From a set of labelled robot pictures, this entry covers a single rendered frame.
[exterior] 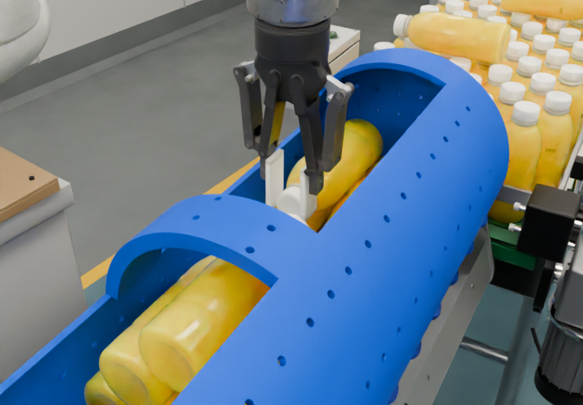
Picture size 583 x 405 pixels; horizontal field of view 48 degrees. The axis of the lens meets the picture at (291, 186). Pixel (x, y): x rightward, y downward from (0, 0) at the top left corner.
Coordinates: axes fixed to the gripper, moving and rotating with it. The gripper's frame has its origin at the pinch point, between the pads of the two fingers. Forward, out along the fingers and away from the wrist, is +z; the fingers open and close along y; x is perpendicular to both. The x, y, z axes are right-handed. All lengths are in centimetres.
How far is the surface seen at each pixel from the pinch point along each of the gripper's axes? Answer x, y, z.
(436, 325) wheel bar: 9.2, 17.2, 22.0
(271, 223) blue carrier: -17.4, 7.8, -9.1
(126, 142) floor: 143, -171, 115
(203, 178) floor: 136, -121, 115
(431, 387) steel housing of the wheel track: 4.4, 19.0, 28.2
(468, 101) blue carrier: 18.7, 14.1, -6.4
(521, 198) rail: 38.0, 20.9, 17.4
